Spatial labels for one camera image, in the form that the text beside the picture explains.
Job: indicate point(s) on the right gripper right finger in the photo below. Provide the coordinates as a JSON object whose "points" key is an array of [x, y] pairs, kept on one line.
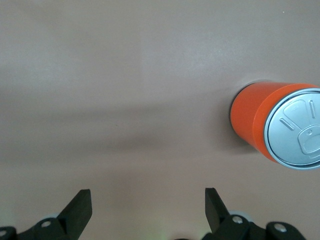
{"points": [[217, 212]]}

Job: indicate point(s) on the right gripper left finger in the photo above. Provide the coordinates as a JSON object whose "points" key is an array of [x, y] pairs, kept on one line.
{"points": [[75, 212]]}

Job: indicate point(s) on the orange can with silver lid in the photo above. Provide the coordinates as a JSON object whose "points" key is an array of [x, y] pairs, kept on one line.
{"points": [[247, 117]]}

